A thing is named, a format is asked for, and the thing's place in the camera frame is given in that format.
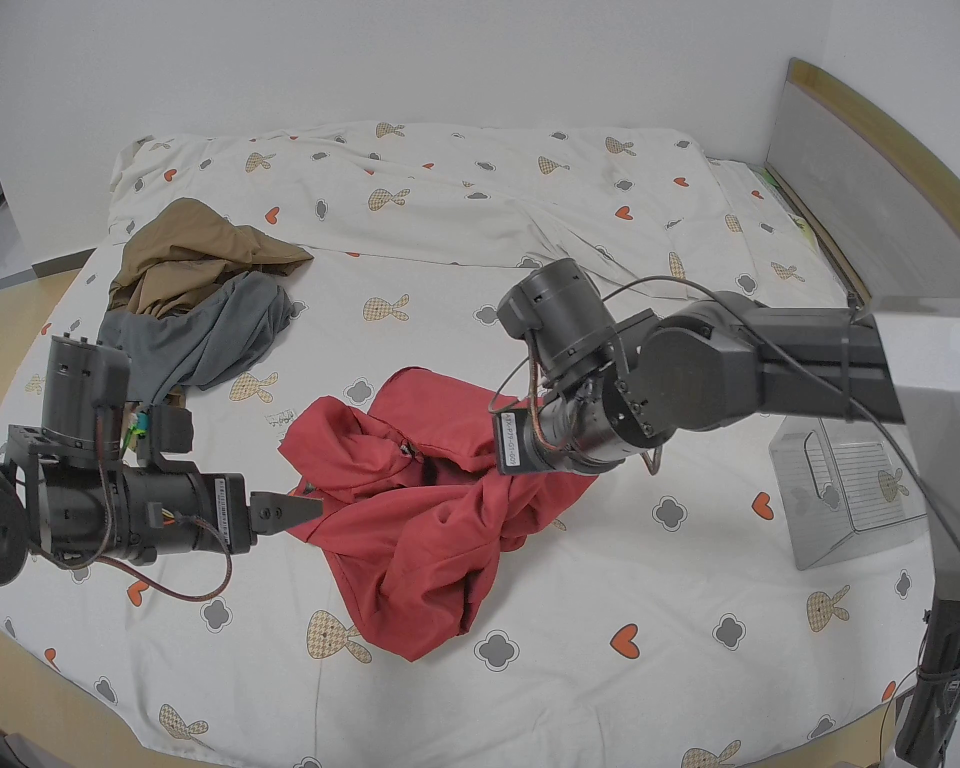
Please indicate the white printed quilt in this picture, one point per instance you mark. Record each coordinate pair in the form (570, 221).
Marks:
(450, 195)

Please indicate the grey garment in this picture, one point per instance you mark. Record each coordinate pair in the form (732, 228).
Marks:
(225, 330)

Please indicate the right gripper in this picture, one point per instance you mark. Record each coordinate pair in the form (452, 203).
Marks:
(577, 442)

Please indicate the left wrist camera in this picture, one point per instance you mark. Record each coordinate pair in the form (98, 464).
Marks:
(172, 429)

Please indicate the red shirt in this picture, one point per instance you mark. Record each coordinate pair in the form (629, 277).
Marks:
(420, 540)

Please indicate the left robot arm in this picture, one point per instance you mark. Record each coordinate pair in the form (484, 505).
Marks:
(82, 397)

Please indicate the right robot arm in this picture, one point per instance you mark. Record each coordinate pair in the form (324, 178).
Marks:
(705, 367)

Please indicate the bed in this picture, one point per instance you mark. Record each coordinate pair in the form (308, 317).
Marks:
(420, 330)

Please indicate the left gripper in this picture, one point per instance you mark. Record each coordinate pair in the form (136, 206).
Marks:
(172, 510)

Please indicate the brown garment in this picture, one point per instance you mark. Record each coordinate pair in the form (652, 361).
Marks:
(195, 240)

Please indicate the clear plastic box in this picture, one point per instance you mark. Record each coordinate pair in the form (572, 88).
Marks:
(847, 517)

